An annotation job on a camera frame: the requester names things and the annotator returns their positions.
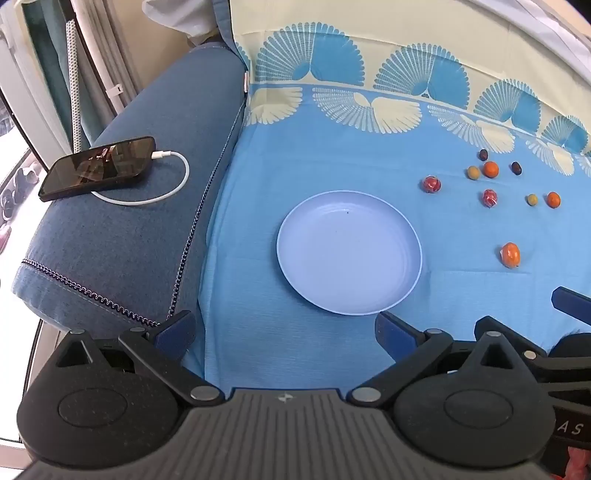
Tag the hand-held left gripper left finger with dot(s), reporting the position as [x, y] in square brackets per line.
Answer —
[178, 330]

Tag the light blue plate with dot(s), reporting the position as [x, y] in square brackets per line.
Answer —
[346, 258]

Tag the blue fan-print bedsheet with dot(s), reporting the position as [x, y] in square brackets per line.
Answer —
[323, 152]

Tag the plastic-wrapped orange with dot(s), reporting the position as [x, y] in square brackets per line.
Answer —
[509, 254]

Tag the red fruit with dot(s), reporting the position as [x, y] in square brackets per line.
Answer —
[431, 183]
[490, 198]

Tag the dotted fabric pole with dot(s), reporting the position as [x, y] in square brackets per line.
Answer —
[74, 83]

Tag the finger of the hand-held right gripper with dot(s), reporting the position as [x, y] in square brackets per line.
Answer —
[575, 304]
[538, 362]

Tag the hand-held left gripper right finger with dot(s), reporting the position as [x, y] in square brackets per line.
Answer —
[392, 334]

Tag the blue denim cushion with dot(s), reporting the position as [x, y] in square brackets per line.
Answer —
[138, 230]

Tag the blue cloth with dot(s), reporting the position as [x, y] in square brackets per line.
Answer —
[226, 27]

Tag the black smartphone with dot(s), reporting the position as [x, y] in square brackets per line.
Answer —
[97, 168]

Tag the green curtain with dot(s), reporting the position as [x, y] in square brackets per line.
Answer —
[41, 27]

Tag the dark red date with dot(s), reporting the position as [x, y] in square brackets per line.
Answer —
[516, 168]
[483, 154]

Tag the white cloth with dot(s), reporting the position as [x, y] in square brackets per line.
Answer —
[178, 16]

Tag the person's right forearm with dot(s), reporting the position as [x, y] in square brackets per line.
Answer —
[572, 344]

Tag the red garment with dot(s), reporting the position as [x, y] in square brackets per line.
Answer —
[579, 464]

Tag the yellow-green round fruit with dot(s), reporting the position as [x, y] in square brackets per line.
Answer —
[473, 172]
[532, 199]

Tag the small orange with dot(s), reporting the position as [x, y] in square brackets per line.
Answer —
[553, 199]
[491, 169]

